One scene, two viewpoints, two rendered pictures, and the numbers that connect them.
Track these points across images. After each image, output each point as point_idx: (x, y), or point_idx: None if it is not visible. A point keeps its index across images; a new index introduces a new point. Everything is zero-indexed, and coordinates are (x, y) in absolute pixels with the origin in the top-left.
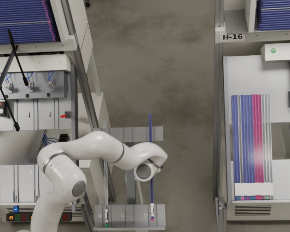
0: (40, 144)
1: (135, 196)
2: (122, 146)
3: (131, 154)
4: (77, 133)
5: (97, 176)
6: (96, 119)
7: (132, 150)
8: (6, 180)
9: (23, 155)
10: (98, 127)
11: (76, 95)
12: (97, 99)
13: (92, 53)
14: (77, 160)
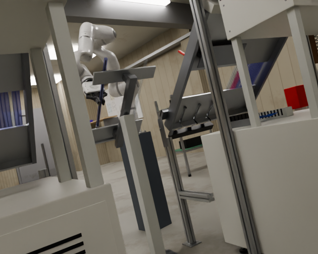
0: (261, 113)
1: (119, 129)
2: (78, 38)
3: (77, 47)
4: (182, 78)
5: (220, 175)
6: (215, 98)
7: (80, 47)
8: None
9: None
10: (219, 112)
11: (192, 42)
12: (307, 118)
13: (292, 19)
14: (174, 97)
